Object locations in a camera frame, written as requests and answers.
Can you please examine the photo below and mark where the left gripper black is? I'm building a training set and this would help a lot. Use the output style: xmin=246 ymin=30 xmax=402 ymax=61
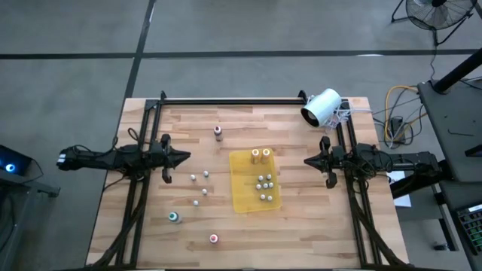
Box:
xmin=150 ymin=134 xmax=191 ymax=185

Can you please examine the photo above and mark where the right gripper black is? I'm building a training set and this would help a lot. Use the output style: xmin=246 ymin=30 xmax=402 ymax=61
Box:
xmin=304 ymin=135 xmax=355 ymax=189

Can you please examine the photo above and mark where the yellow translucent plastic bin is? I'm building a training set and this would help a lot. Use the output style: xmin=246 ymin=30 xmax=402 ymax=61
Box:
xmin=228 ymin=148 xmax=282 ymax=214

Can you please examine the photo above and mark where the black power strip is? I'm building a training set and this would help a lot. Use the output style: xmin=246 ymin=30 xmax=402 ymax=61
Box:
xmin=387 ymin=115 xmax=406 ymax=132

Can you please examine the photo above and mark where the white paper sheet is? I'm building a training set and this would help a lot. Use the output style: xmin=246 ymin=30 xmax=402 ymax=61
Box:
xmin=386 ymin=171 xmax=413 ymax=209

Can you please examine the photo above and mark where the grey side desk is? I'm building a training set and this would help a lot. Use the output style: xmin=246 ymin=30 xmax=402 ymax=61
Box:
xmin=417 ymin=77 xmax=482 ymax=184

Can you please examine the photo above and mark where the black device blue light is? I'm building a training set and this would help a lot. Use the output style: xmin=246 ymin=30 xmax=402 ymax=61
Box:
xmin=0 ymin=145 xmax=33 ymax=178

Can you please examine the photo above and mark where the black round pole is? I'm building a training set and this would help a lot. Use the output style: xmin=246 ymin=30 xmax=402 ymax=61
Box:
xmin=432 ymin=48 xmax=482 ymax=95

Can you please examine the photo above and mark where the backlit keyboard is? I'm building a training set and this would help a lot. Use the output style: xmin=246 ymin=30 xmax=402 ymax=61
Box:
xmin=455 ymin=205 xmax=482 ymax=257

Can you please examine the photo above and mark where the black floor fan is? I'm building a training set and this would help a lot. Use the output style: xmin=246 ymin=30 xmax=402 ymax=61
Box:
xmin=391 ymin=0 xmax=479 ymax=47

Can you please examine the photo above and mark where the white camera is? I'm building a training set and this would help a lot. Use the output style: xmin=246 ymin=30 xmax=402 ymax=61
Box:
xmin=300 ymin=87 xmax=343 ymax=128

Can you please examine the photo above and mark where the yellow floor cable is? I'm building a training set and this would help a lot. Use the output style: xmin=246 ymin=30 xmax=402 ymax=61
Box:
xmin=383 ymin=84 xmax=429 ymax=142

